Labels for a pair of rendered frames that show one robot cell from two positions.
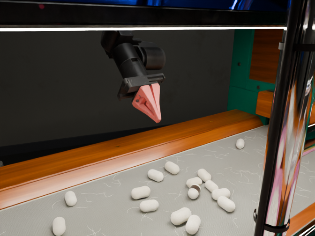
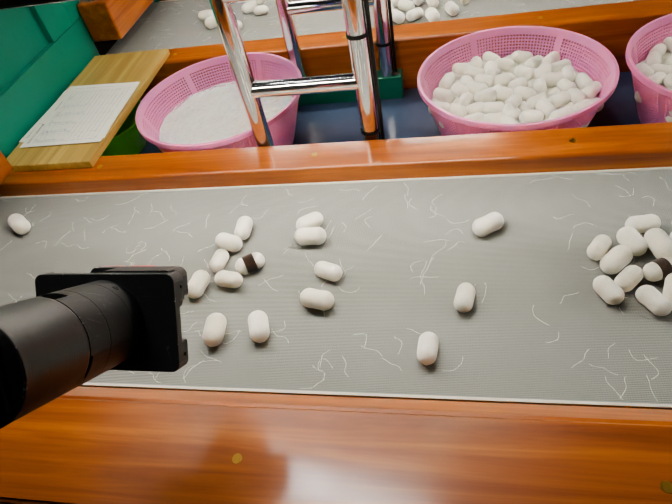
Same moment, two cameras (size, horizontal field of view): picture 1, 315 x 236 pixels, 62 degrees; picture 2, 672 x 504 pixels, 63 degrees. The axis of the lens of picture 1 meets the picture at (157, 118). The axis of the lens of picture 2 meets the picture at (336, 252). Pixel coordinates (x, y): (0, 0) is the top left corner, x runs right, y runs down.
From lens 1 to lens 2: 0.71 m
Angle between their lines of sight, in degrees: 100
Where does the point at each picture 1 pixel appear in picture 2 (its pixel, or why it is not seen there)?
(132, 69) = (98, 295)
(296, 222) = (231, 166)
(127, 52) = (26, 306)
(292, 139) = not seen: outside the picture
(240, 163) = not seen: hidden behind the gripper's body
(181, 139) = (92, 396)
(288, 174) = not seen: outside the picture
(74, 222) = (439, 307)
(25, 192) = (507, 409)
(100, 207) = (388, 317)
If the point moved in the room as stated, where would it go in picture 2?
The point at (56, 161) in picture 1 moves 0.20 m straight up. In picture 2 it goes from (415, 478) to (390, 319)
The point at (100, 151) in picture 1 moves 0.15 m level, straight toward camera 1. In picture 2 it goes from (293, 456) to (372, 313)
